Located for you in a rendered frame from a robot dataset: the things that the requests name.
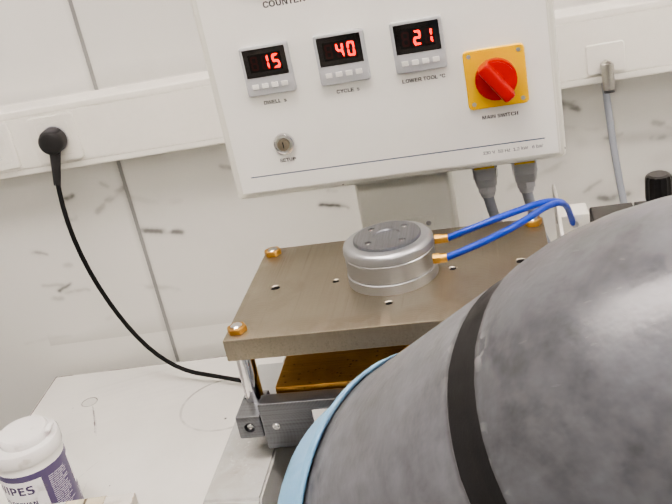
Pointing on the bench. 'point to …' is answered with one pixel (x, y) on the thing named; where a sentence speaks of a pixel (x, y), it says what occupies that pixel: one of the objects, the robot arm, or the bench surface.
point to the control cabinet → (385, 98)
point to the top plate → (378, 284)
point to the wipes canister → (36, 463)
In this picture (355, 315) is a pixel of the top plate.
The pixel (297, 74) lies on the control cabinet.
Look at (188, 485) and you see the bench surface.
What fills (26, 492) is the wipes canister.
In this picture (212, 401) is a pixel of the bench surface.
